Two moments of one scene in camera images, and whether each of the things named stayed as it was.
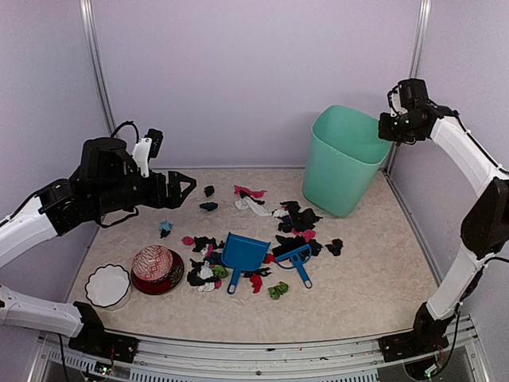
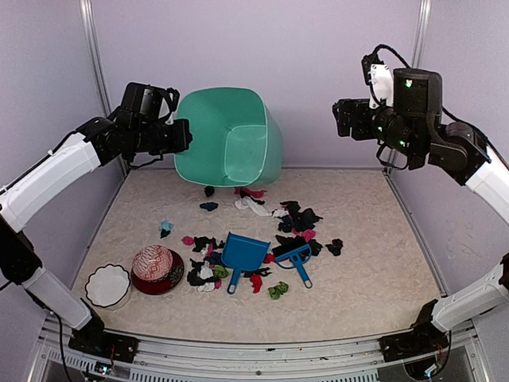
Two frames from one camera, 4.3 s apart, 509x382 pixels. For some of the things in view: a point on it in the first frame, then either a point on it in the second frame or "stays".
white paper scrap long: [246, 202] stays
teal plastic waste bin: [343, 157] → [236, 139]
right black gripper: [384, 130] → [345, 118]
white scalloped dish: [107, 285] stays
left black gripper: [172, 199] → [182, 138]
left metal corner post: [93, 32] stays
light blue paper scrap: [166, 225] stays
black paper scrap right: [336, 247] stays
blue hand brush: [295, 259] stays
